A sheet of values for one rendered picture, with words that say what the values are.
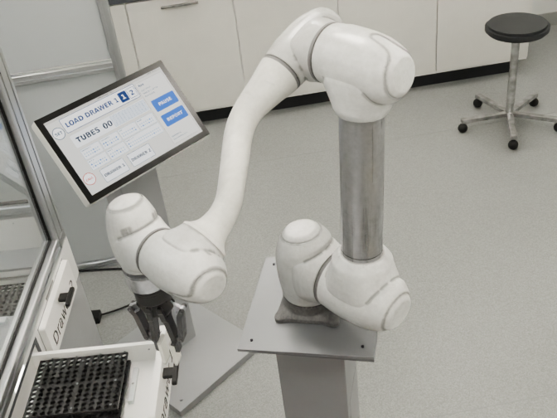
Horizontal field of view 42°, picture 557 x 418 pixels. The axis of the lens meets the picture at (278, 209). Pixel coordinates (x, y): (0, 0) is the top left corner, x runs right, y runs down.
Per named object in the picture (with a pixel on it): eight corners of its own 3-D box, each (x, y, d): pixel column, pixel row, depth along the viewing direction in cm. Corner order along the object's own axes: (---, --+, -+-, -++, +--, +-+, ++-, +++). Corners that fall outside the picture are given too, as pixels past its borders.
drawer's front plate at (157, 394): (175, 353, 188) (167, 323, 182) (164, 447, 165) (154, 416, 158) (168, 354, 188) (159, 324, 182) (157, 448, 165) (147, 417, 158)
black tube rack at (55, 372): (133, 369, 183) (128, 352, 179) (123, 426, 169) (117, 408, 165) (47, 377, 184) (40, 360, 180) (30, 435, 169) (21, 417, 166)
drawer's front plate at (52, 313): (77, 286, 215) (67, 258, 209) (56, 358, 191) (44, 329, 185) (71, 287, 215) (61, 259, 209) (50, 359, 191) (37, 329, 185)
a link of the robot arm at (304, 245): (308, 260, 210) (298, 200, 196) (356, 285, 198) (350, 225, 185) (268, 291, 202) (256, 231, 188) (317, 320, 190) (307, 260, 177)
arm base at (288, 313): (351, 271, 211) (349, 257, 208) (338, 328, 195) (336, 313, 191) (290, 268, 216) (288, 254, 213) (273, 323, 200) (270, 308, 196)
